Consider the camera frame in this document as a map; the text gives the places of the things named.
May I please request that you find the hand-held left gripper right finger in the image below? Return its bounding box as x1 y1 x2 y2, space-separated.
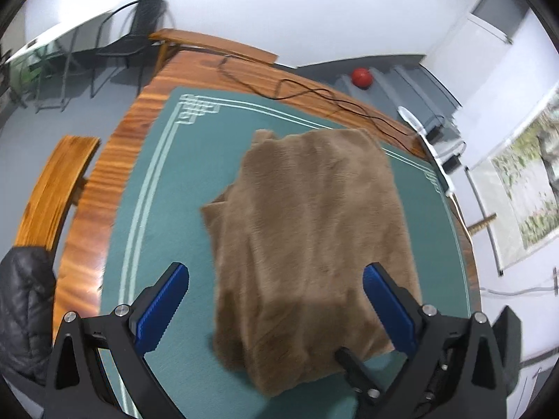
362 263 509 419

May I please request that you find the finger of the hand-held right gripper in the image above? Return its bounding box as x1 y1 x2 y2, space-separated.
335 348 394 407

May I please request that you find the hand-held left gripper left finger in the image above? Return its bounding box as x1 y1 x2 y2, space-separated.
43 262 190 419

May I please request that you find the brown fleece sweater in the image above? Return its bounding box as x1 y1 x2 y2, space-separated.
200 128 422 398

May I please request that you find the green table mat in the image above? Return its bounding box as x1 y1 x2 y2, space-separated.
100 86 472 419

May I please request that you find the wooden stick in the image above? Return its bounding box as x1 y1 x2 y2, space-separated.
466 213 498 231

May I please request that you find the black puffer jacket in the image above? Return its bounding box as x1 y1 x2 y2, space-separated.
0 247 57 387

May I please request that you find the wooden bench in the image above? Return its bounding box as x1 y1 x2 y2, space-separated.
148 28 279 66
15 135 101 254

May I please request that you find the white power strip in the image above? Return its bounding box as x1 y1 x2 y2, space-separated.
398 105 457 196

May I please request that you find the grey stair platform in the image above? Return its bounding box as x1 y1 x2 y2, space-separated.
297 52 464 140

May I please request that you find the white door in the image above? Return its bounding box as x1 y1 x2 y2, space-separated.
450 11 514 116

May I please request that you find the black metal chair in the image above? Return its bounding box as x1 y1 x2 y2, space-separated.
89 0 175 99

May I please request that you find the glass top table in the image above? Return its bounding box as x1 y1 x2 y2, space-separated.
9 11 114 112

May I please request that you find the white cable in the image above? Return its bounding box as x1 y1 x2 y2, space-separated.
450 192 472 245

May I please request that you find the wall poster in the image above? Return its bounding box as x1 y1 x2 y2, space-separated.
465 83 559 278

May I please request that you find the black cable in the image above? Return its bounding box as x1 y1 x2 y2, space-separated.
217 54 426 149

